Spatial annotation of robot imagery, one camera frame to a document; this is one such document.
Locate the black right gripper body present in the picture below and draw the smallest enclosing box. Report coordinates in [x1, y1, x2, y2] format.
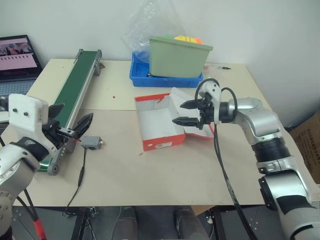
[196, 92, 216, 131]

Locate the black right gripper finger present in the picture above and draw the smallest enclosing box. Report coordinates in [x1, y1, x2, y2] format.
[179, 99, 201, 110]
[172, 116, 201, 127]

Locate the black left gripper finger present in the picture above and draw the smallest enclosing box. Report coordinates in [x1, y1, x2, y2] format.
[48, 102, 66, 121]
[73, 112, 95, 140]

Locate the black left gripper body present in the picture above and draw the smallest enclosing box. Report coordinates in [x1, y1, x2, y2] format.
[41, 118, 76, 151]

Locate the grey sensor box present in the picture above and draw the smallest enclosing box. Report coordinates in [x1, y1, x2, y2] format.
[81, 135, 105, 151]

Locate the red white cardboard box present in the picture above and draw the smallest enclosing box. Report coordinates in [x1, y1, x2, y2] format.
[134, 87, 216, 153]

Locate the green conveyor belt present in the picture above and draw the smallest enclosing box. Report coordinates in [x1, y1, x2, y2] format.
[37, 48, 106, 176]

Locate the green plastic bin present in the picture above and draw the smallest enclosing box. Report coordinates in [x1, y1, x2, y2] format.
[148, 35, 214, 79]

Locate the blue plastic bin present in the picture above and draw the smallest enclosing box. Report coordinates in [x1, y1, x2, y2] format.
[129, 51, 205, 88]

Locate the open laptop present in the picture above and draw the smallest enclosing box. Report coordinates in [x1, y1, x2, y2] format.
[0, 34, 44, 97]

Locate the yellow and orange toy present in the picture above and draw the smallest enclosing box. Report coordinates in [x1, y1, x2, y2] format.
[173, 35, 204, 45]

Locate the clear plastic bag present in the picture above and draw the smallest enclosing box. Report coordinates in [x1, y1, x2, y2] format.
[121, 0, 201, 65]

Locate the black table leg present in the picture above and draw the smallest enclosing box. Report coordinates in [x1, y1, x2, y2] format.
[210, 205, 223, 240]
[70, 206, 92, 240]

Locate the dark rounded shape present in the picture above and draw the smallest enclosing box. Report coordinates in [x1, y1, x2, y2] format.
[174, 206, 210, 240]

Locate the brown cardboard carton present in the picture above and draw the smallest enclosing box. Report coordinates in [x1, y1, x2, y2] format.
[290, 112, 320, 177]

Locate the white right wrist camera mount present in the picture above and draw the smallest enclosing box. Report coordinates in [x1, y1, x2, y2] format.
[199, 79, 222, 124]

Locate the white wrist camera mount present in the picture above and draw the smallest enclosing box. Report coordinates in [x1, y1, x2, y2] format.
[8, 93, 50, 141]
[199, 79, 222, 124]

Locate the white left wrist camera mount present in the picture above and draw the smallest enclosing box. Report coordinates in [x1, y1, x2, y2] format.
[8, 93, 50, 141]

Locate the thin black sensor cable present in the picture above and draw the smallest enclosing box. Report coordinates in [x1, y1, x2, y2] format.
[64, 148, 88, 216]

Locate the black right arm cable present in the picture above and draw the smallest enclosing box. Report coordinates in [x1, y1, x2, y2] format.
[194, 77, 259, 240]

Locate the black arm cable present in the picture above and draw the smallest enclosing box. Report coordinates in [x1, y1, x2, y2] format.
[194, 77, 259, 240]
[14, 187, 48, 240]

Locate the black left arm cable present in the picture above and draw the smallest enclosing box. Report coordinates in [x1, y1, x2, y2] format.
[14, 187, 48, 240]

